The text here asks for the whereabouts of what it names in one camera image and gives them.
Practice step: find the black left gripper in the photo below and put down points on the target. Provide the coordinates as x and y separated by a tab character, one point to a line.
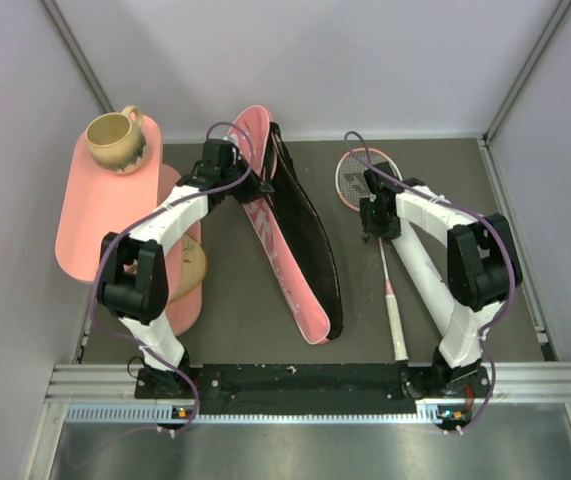
254	188

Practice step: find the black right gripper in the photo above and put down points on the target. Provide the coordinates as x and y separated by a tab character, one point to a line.
388	233

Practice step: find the pink badminton racket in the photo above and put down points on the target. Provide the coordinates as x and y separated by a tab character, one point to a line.
351	187

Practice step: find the pink racket bag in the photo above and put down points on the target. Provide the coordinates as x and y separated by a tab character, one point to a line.
290	230

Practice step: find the white shuttlecock tube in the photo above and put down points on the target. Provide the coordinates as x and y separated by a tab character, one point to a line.
426	279

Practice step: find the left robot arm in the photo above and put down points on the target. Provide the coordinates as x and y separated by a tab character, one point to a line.
132	280

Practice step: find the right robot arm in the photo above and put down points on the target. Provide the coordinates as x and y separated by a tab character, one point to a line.
463	265

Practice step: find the round embroidered fan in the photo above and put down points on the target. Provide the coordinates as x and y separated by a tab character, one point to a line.
194	266

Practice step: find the beige ceramic mug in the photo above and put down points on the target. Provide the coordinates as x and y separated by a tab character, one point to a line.
116	140

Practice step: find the pink two-tier side table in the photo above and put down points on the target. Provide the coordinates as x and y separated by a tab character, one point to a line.
98	201

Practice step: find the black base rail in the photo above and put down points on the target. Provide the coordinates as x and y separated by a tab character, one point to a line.
326	389

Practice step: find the grey slotted cable duct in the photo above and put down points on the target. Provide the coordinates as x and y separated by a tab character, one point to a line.
128	413

